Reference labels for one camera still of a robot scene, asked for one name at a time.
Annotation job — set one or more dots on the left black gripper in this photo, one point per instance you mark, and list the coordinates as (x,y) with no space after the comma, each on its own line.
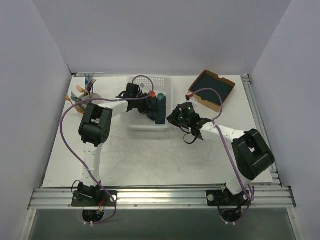
(152,107)

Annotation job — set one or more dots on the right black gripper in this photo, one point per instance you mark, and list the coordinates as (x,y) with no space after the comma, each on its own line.
(175,118)

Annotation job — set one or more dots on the orange plastic spoon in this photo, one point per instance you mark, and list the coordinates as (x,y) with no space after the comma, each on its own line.
(152,94)

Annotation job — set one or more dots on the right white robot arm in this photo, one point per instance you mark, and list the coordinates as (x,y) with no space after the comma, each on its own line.
(247,151)

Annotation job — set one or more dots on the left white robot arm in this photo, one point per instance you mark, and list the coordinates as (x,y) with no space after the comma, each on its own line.
(95,128)

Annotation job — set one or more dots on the dark rolled napkin bundle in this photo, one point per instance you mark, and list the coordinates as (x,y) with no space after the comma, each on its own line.
(160,113)

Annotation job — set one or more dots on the brown cardboard napkin box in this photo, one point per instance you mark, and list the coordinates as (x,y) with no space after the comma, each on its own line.
(211,90)

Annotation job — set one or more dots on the white perforated plastic basket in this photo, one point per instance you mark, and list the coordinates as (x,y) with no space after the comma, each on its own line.
(134,120)

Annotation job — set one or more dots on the silver metal fork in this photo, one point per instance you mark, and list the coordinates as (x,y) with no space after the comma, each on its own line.
(89,83)

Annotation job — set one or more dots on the white utensil holder cup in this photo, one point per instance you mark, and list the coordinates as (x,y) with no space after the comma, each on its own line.
(83,97)

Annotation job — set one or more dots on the orange plastic fork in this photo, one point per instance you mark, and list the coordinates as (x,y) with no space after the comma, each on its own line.
(80,89)

